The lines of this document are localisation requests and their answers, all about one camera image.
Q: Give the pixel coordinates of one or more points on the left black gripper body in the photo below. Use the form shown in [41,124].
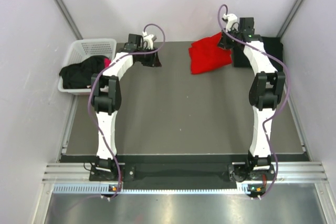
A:
[147,56]

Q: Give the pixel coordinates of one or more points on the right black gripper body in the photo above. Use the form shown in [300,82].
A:
[229,40]

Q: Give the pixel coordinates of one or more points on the red t shirt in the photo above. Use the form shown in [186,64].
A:
[206,56]

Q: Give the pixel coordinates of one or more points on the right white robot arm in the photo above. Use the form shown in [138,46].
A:
[265,92]

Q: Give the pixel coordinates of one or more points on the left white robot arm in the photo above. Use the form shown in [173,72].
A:
[106,99]

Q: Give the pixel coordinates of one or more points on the folded black t shirt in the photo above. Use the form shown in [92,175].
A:
[272,46]

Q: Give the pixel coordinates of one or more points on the pink garment in basket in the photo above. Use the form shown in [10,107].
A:
[107,62]

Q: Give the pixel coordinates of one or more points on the white plastic laundry basket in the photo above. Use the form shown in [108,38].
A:
[80,50]

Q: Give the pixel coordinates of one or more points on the black t shirt in basket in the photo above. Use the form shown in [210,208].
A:
[78,75]

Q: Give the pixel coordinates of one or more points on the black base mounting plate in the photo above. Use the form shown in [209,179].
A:
[188,176]

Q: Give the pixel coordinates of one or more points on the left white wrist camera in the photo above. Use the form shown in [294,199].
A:
[148,40]

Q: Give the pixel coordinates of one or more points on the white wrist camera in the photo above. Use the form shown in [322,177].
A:
[230,20]
[148,40]

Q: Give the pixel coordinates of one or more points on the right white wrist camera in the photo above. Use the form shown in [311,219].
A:
[230,20]

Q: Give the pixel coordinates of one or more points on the aluminium frame rail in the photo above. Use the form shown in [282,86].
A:
[288,172]

